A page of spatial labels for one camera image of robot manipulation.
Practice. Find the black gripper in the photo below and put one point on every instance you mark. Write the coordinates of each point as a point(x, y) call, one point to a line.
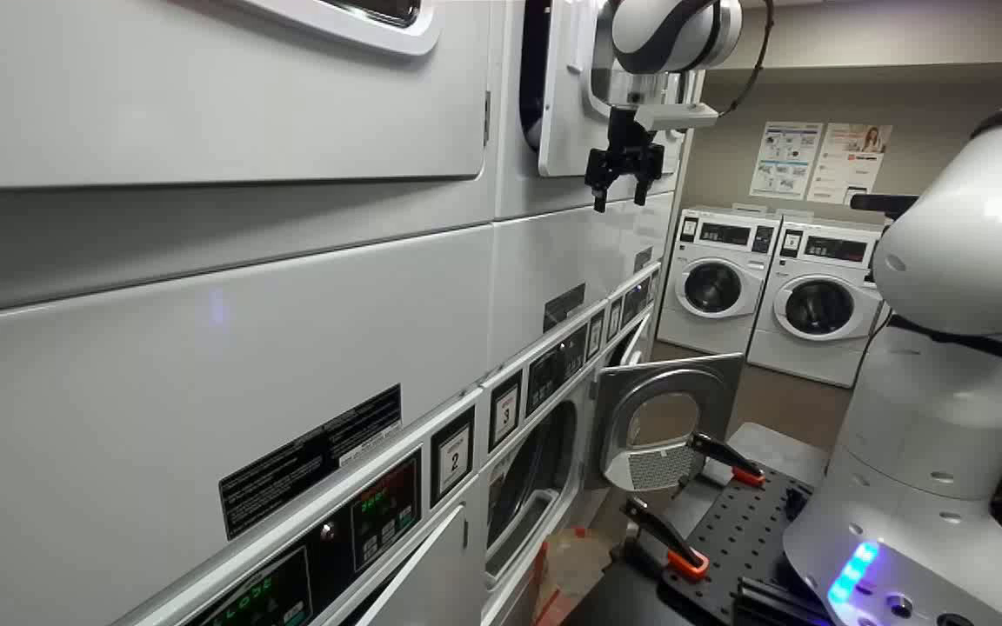
point(628, 142)

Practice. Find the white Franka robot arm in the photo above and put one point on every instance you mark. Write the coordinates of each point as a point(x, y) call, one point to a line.
point(954, 405)

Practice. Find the grey open round-window door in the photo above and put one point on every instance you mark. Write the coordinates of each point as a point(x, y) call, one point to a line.
point(716, 393)

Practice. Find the dryer door with dark window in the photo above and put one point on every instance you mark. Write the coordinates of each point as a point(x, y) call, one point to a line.
point(529, 470)

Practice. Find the closed white dryer door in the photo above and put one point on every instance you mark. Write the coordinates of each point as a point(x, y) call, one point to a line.
point(177, 93)

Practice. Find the white front-load washer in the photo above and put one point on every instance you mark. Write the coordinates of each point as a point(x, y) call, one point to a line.
point(716, 282)
point(816, 306)

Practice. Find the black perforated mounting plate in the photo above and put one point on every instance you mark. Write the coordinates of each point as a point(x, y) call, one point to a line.
point(747, 525)

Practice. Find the black warning label sticker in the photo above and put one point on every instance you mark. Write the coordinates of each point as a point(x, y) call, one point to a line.
point(312, 458)

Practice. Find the black control panel green display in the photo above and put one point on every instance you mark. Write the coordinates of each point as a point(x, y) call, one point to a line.
point(349, 532)

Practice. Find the large white stacked dryer unit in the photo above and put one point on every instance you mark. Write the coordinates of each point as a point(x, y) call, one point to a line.
point(177, 299)

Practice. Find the blue and white wall poster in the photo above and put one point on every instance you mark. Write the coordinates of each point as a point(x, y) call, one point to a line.
point(783, 161)

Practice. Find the red and white wall poster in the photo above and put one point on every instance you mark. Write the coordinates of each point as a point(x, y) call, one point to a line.
point(855, 161)

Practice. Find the black camera on stand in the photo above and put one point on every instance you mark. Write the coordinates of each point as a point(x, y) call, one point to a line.
point(882, 206)

